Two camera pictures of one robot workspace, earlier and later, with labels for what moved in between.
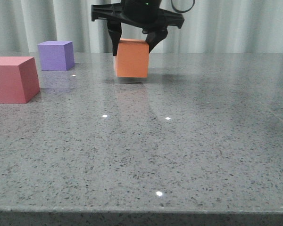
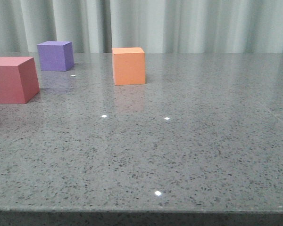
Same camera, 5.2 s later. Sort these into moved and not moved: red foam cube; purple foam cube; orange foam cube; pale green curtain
Moved: orange foam cube
Not moved: red foam cube; purple foam cube; pale green curtain
